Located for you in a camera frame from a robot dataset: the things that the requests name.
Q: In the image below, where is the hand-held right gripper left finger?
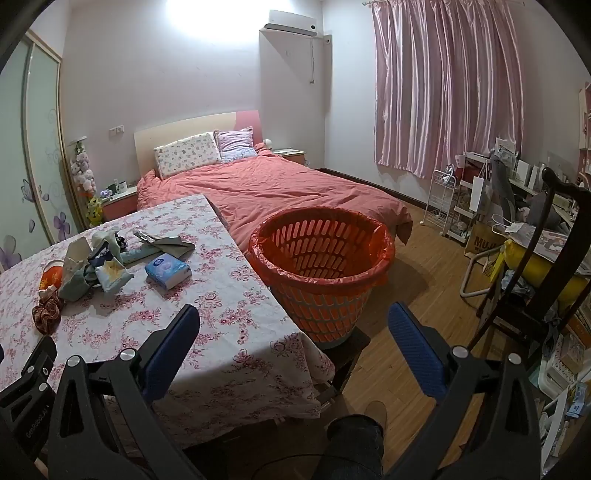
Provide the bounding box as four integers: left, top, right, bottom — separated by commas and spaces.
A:
46, 304, 204, 480

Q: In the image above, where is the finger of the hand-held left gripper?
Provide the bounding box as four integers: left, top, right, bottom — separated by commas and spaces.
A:
0, 336, 58, 418

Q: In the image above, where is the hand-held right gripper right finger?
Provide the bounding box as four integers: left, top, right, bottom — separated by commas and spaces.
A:
387, 302, 541, 480

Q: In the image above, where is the brown scrunchie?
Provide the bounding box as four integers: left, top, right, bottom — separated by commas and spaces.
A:
31, 294, 64, 334

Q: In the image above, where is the blue tissue packet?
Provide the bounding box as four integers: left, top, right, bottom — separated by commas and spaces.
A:
145, 253, 193, 291

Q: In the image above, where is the mint green cloth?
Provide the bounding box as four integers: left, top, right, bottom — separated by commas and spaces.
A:
58, 228, 122, 303

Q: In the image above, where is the orange round lid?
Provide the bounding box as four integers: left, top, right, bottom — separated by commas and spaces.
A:
41, 260, 66, 292

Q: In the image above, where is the orange plastic laundry basket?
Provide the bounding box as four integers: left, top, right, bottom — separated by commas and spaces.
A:
248, 206, 397, 347

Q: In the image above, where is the pale blue cloth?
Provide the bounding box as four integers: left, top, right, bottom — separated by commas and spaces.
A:
121, 244, 163, 265

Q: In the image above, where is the olive cloth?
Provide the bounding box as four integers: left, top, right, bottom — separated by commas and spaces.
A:
150, 234, 197, 260

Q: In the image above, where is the floral tablecloth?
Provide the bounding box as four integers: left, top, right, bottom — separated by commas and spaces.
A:
0, 194, 335, 450

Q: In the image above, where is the dark wooden stool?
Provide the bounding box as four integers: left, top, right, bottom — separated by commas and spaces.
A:
316, 327, 371, 409

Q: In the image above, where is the brown slipper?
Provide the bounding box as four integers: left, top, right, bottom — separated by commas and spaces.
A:
364, 400, 389, 431

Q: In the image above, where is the person's leg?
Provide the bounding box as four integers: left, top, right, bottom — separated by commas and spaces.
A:
313, 413, 385, 480

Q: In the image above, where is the brown paper bag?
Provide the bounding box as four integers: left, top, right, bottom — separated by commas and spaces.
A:
464, 220, 509, 260

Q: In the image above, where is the red nightstand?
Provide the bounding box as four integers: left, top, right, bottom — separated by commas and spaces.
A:
99, 185, 139, 225

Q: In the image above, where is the yellow cushion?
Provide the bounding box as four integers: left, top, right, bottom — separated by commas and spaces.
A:
502, 239, 591, 303

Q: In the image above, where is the yellow green plush toy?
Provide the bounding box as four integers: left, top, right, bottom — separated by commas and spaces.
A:
86, 194, 105, 227

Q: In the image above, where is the white paper bag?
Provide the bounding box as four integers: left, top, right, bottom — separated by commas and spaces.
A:
468, 164, 491, 214

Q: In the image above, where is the dark wooden chair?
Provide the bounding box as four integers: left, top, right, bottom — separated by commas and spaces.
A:
470, 167, 591, 363

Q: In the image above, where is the red duvet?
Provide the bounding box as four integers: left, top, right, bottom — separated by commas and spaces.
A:
136, 143, 414, 278

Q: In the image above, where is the floral pillow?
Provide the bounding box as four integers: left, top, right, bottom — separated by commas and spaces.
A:
154, 131, 223, 180

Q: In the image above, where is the stack of plush toys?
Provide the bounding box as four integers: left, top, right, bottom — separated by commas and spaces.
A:
69, 136, 98, 195

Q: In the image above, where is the pink striped pillow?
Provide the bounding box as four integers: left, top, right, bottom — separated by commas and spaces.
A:
215, 127, 257, 164

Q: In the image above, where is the beige pink headboard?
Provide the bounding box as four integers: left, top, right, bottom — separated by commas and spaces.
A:
134, 111, 264, 179

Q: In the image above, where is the wardrobe with purple flowers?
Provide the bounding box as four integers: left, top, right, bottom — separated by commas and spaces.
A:
0, 30, 88, 274

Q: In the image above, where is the pink white nightstand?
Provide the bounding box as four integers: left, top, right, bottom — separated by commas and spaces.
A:
272, 148, 308, 166

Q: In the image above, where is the pink striped curtain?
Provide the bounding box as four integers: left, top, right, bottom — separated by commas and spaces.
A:
372, 0, 528, 179

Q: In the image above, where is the white air conditioner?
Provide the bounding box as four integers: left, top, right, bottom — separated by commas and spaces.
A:
268, 10, 320, 38

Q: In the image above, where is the white tube frame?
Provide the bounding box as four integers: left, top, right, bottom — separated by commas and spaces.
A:
461, 251, 505, 297

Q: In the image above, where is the white wire rack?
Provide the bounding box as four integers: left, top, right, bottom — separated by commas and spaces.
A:
424, 168, 458, 237

